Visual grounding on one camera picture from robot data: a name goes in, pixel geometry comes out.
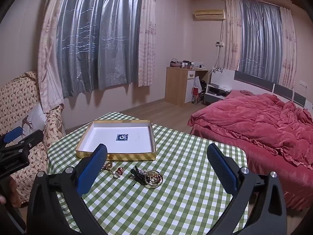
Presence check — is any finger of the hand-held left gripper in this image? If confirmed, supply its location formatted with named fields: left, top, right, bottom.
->
left=7, top=130, right=44, bottom=153
left=0, top=127, right=25, bottom=147

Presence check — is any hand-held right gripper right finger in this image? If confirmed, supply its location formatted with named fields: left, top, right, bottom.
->
left=207, top=143, right=288, bottom=235

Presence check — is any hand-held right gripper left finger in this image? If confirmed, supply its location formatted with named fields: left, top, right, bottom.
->
left=26, top=143, right=108, bottom=235

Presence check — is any black bead bracelet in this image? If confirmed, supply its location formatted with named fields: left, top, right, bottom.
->
left=130, top=166, right=148, bottom=184

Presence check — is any shallow gold cardboard box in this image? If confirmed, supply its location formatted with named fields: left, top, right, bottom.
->
left=75, top=119, right=157, bottom=161

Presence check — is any gold ring bangle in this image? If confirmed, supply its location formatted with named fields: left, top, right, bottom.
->
left=145, top=170, right=164, bottom=189

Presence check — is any person's left hand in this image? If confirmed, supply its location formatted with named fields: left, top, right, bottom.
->
left=0, top=176, right=22, bottom=209

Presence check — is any white deer print pillow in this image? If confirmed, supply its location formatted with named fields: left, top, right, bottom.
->
left=21, top=103, right=48, bottom=137

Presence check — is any floral covered sofa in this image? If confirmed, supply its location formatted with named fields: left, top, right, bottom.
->
left=0, top=71, right=66, bottom=208

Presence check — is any green checkered tablecloth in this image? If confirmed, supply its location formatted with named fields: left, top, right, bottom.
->
left=46, top=112, right=248, bottom=235

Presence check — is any red blanket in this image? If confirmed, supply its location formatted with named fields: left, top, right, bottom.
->
left=187, top=90, right=313, bottom=172

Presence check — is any bed with red skirt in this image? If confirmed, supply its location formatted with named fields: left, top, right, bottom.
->
left=191, top=125, right=313, bottom=211

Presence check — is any pink floral curtain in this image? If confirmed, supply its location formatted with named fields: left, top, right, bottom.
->
left=225, top=0, right=242, bottom=71
left=38, top=0, right=67, bottom=114
left=279, top=6, right=297, bottom=91
left=138, top=0, right=157, bottom=87

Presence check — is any white nightstand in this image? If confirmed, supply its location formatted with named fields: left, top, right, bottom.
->
left=203, top=83, right=231, bottom=106

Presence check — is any red paper bag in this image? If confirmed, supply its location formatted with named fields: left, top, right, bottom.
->
left=191, top=87, right=201, bottom=104

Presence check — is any white plastic bag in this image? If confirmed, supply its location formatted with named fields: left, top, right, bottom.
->
left=193, top=76, right=202, bottom=94

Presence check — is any white and grey headboard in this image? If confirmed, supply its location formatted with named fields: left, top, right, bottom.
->
left=211, top=67, right=307, bottom=108

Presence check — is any wooden cabinet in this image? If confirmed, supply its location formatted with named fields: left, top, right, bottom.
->
left=165, top=67, right=209, bottom=107

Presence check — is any wide grey-blue sheer curtain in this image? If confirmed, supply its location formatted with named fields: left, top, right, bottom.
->
left=56, top=0, right=143, bottom=98

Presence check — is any narrow grey-blue sheer curtain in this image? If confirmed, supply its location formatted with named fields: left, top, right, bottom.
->
left=238, top=0, right=284, bottom=85

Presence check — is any air conditioner cable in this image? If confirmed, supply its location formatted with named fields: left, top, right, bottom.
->
left=215, top=20, right=225, bottom=69

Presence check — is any wall air conditioner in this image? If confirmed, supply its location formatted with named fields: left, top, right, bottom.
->
left=194, top=9, right=225, bottom=21

